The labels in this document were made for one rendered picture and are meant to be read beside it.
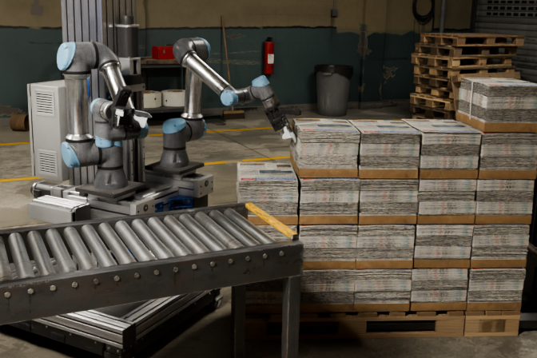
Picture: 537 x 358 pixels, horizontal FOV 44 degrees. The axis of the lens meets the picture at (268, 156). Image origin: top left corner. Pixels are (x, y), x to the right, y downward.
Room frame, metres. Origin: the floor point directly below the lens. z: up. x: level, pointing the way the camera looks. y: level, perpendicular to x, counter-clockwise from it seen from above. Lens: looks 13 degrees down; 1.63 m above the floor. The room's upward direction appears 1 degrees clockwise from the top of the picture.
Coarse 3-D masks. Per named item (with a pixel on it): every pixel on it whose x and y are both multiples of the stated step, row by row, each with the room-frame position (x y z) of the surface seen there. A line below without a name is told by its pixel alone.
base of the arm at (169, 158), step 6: (168, 150) 3.32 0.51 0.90; (174, 150) 3.32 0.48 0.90; (180, 150) 3.33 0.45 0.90; (162, 156) 3.34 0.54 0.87; (168, 156) 3.32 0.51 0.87; (174, 156) 3.31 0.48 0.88; (180, 156) 3.32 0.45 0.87; (186, 156) 3.36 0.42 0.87; (162, 162) 3.32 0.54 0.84; (168, 162) 3.31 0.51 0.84; (174, 162) 3.31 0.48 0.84; (180, 162) 3.31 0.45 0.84; (186, 162) 3.34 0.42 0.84
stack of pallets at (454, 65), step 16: (416, 48) 9.75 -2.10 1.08; (432, 48) 9.46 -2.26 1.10; (448, 48) 9.18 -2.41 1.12; (464, 48) 9.64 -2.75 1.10; (480, 48) 9.38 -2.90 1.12; (496, 48) 9.92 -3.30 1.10; (512, 48) 9.61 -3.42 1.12; (416, 64) 9.68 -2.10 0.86; (432, 64) 9.37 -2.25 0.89; (448, 64) 9.13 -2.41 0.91; (464, 64) 9.65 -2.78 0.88; (480, 64) 9.35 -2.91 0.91; (496, 64) 9.61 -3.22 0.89; (416, 80) 9.70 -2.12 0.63; (432, 80) 9.41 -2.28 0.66; (448, 80) 9.14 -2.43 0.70; (416, 96) 9.63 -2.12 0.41; (432, 96) 9.44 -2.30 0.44; (448, 96) 9.46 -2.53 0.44; (416, 112) 9.69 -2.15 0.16; (432, 112) 9.35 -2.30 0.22; (448, 112) 9.07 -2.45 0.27
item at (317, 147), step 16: (304, 128) 3.15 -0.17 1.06; (320, 128) 3.17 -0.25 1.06; (336, 128) 3.19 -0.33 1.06; (352, 128) 3.20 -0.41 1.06; (304, 144) 3.10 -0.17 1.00; (320, 144) 3.10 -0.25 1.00; (336, 144) 3.11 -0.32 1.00; (352, 144) 3.12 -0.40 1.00; (304, 160) 3.10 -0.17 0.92; (320, 160) 3.11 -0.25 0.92; (336, 160) 3.11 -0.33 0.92; (352, 160) 3.12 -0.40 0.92
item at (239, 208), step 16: (208, 208) 2.68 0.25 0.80; (224, 208) 2.69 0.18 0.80; (240, 208) 2.72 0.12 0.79; (64, 224) 2.43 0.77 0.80; (80, 224) 2.44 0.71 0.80; (96, 224) 2.46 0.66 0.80; (112, 224) 2.48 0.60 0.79; (128, 224) 2.51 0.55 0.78; (64, 240) 2.41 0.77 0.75; (160, 240) 2.57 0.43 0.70; (32, 256) 2.35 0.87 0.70
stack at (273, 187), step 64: (256, 192) 3.06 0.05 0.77; (320, 192) 3.09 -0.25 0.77; (384, 192) 3.12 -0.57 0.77; (448, 192) 3.14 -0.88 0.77; (320, 256) 3.09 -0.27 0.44; (384, 256) 3.11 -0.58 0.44; (448, 256) 3.14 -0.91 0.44; (256, 320) 3.06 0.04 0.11; (320, 320) 3.09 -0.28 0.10; (384, 320) 3.11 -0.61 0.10; (448, 320) 3.14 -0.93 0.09
